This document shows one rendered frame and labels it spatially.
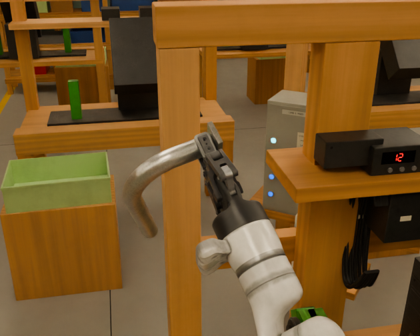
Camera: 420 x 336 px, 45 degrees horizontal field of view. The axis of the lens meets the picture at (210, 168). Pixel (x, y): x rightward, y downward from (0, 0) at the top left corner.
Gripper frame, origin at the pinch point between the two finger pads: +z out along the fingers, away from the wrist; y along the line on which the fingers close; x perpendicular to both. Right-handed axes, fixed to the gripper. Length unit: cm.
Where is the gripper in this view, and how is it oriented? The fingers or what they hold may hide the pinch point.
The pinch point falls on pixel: (205, 151)
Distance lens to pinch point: 75.0
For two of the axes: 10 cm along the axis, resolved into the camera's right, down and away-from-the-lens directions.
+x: -9.2, 3.4, -2.0
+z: -4.0, -8.1, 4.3
